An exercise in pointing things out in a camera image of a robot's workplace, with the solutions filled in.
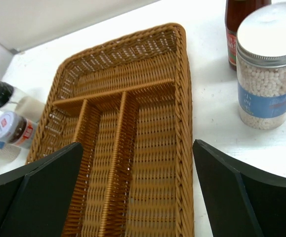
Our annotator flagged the brown sauce bottle red label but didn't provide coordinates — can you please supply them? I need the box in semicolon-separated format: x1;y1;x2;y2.
225;0;272;71

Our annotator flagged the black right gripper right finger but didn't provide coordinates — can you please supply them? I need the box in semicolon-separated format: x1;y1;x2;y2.
193;140;286;237

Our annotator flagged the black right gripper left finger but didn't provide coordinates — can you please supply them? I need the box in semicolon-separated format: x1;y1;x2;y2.
0;142;83;237

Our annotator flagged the sago jar blue label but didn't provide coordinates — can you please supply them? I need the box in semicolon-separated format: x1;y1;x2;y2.
236;2;286;130

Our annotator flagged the black-top salt grinder bottle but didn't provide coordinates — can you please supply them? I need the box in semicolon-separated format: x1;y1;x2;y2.
0;81;44;122

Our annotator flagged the small spice jar white lid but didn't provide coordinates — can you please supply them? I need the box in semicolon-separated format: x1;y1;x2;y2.
0;111;38;149

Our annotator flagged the brown wicker divided basket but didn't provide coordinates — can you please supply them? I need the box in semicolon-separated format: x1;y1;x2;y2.
27;23;194;237

